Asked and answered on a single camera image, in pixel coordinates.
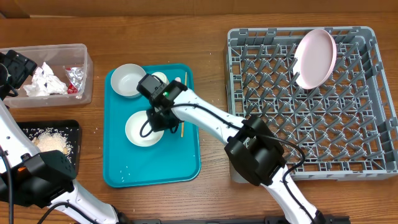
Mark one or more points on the clear plastic bin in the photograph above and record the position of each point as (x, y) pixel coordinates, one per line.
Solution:
(59, 58)

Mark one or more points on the white round plate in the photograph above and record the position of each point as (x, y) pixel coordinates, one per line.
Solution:
(316, 57)

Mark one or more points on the white bowl with peanuts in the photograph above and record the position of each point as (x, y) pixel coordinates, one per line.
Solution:
(141, 137)

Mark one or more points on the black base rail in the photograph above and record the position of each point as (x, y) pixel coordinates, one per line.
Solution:
(266, 220)

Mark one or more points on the grey dishwasher rack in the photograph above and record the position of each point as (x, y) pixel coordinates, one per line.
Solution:
(347, 127)

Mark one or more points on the teal plastic tray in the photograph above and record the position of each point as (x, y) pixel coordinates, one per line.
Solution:
(172, 159)

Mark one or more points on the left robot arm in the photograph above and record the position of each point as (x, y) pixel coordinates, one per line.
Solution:
(47, 179)

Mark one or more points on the white paper cup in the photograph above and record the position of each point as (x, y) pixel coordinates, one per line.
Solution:
(161, 76)

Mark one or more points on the black plastic bin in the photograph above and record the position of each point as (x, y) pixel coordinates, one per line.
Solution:
(70, 126)

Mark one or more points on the white napkin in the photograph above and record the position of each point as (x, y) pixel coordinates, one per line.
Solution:
(46, 83)
(32, 90)

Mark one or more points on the aluminium foil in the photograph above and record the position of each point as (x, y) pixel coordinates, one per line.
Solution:
(75, 76)

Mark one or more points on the red sauce packet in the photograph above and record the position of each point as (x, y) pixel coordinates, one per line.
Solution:
(72, 89)

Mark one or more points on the wooden chopstick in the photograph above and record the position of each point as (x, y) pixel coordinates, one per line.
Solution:
(183, 124)

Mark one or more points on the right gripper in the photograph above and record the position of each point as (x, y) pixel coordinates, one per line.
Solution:
(163, 118)

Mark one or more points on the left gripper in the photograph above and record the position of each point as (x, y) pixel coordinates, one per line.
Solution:
(19, 66)

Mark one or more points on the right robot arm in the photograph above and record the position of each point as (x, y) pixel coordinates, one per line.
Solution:
(253, 151)

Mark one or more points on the food waste pile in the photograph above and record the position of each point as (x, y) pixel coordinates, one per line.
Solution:
(50, 139)

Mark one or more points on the grey bowl with rice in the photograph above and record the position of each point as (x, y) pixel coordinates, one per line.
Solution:
(125, 79)

